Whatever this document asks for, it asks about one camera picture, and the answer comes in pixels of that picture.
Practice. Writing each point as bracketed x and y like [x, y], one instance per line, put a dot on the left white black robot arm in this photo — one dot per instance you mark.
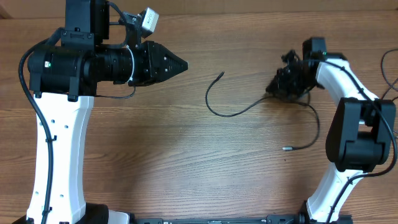
[65, 70]

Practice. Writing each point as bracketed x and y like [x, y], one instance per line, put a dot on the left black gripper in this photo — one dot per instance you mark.
[153, 55]

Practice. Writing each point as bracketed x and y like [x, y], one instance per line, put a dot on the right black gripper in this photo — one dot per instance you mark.
[279, 85]

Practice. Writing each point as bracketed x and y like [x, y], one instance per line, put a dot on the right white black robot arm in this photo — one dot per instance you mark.
[360, 136]

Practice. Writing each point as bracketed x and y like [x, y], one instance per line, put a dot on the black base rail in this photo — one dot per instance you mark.
[242, 220]

